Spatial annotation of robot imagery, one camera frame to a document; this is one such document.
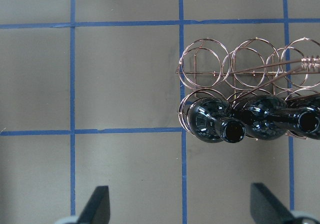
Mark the dark bottle under basket handle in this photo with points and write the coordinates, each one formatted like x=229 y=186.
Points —
x=309 y=103

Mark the dark wine bottle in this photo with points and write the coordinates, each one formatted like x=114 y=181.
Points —
x=267 y=117

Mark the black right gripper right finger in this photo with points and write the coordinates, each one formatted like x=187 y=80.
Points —
x=265 y=207

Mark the dark bottle at basket corner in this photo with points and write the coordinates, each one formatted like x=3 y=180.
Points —
x=211 y=121

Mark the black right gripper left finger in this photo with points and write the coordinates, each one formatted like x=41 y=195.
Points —
x=97 y=210

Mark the copper wire wine basket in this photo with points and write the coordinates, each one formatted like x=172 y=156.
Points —
x=255 y=67

